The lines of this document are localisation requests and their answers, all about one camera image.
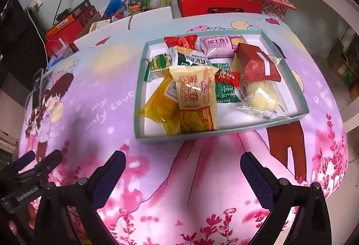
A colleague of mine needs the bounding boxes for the purple cake roll packet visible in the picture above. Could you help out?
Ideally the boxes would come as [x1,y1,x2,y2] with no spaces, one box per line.
[199,35,249,59]

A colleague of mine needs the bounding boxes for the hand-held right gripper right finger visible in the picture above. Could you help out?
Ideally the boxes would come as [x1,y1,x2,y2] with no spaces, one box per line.
[240,152,331,245]

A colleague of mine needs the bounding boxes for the white cardboard storage box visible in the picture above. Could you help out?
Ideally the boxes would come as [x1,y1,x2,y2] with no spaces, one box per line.
[73,5,173,50]

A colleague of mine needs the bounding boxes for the white tray with teal rim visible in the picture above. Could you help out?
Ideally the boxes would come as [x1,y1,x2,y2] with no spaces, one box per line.
[134,30,309,144]

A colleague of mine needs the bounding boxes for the cream orange printed snack packet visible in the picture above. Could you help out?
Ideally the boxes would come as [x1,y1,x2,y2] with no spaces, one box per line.
[168,65,219,134]

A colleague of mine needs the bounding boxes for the small red candy packet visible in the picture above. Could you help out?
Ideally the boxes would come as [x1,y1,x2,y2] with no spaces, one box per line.
[215,69,242,88]

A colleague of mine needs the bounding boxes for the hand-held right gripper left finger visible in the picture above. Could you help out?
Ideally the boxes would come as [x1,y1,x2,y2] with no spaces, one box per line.
[34,150,127,245]

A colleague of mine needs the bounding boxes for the yellow transparent snack packet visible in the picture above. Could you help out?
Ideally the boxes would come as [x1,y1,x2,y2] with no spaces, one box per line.
[136,74,181,137]

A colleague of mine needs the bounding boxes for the green and white snack packet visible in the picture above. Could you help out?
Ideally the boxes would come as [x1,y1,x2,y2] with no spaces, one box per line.
[170,47,214,68]
[215,62,242,104]

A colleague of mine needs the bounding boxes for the clear packet with pale cake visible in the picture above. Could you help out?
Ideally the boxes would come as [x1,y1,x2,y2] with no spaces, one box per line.
[236,79,289,122]

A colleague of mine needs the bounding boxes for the large red gift box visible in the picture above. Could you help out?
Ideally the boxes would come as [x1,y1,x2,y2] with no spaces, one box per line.
[175,0,263,19]

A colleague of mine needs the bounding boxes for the red patterned box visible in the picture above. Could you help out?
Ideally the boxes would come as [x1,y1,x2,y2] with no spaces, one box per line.
[251,0,296,21]

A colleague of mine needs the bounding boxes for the clear plastic box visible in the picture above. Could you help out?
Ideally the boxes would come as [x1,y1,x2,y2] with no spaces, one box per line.
[46,40,79,59]

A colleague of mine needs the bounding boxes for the green cake packet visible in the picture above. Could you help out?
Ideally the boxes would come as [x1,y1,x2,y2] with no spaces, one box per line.
[143,54,173,82]

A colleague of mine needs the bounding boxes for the dark brown box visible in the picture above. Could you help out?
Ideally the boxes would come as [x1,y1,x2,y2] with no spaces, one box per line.
[70,0,97,29]

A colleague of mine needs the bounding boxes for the printed cartoon blanket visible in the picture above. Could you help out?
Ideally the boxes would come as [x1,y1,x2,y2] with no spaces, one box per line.
[18,13,348,245]

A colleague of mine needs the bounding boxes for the camouflage patterned pouch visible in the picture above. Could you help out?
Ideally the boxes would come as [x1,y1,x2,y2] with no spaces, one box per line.
[127,0,146,17]

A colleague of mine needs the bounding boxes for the blue plastic bottle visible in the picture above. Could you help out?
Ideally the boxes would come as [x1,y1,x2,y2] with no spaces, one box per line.
[103,0,124,19]

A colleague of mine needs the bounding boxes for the small yellow white carton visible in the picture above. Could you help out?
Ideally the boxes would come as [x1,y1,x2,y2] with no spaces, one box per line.
[88,20,108,32]

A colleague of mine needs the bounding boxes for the bright red snack packet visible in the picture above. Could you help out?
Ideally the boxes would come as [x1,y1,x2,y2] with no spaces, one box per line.
[164,34,198,50]

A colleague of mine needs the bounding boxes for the dark red white-striped packet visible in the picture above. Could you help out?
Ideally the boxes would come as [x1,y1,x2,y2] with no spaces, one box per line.
[234,43,282,83]

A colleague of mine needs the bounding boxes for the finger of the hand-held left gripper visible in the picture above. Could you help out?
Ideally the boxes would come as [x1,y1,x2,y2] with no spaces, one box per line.
[11,151,36,175]
[17,150,63,186]

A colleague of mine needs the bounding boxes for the cardboard boxes in shelf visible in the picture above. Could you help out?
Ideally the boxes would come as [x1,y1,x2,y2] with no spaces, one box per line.
[327,37,359,99]

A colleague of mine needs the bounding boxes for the black cabinet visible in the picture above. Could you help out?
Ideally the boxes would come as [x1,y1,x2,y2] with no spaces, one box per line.
[0,0,48,88]

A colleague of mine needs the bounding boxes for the white charging cable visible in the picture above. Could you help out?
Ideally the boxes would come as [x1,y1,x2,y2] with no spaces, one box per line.
[26,8,48,57]

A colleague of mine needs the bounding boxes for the orange red carton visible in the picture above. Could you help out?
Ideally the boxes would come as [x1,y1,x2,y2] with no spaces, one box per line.
[45,15,80,40]

